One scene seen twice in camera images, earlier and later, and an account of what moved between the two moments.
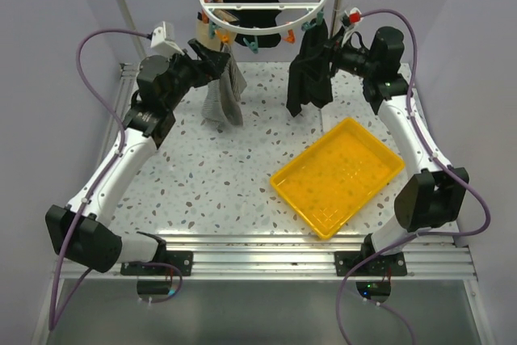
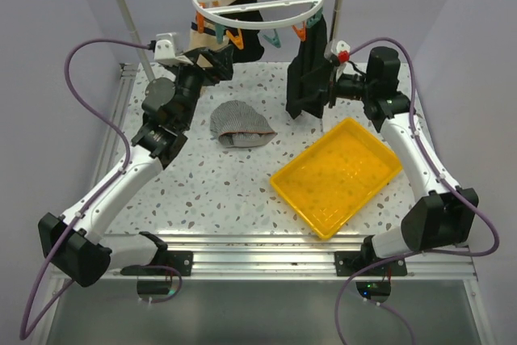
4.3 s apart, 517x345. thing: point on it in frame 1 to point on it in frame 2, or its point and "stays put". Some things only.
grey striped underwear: [222, 98] to [237, 124]
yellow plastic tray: [334, 178] stays put
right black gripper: [336, 51] to [334, 84]
